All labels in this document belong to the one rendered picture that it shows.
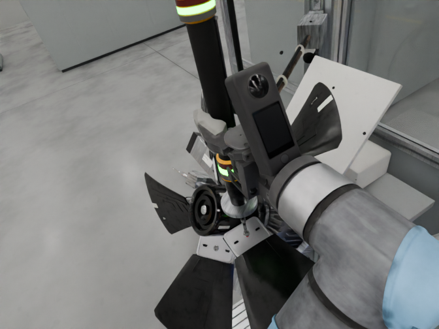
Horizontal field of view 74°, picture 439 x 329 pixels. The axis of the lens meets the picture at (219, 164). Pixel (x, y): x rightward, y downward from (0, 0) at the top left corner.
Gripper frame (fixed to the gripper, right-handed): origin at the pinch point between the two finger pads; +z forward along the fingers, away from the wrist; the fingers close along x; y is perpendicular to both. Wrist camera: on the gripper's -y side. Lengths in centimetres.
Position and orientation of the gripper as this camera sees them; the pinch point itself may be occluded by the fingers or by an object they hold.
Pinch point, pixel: (211, 104)
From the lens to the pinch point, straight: 45.3
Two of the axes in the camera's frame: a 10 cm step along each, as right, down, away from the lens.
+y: 1.8, 7.3, 6.6
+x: 8.5, -4.5, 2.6
